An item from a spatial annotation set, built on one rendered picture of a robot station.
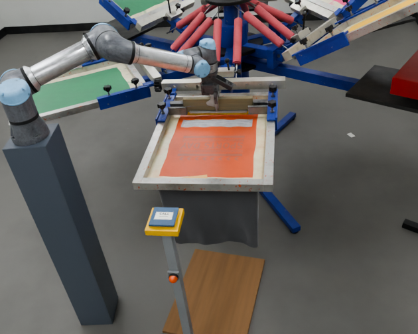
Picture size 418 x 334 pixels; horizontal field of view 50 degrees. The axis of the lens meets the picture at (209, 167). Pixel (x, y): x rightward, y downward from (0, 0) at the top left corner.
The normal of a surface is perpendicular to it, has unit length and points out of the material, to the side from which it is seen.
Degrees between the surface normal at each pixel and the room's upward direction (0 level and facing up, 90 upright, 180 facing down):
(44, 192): 90
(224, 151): 0
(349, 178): 0
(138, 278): 0
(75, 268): 90
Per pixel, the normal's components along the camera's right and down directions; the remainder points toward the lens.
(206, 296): -0.09, -0.80
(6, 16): -0.13, 0.60
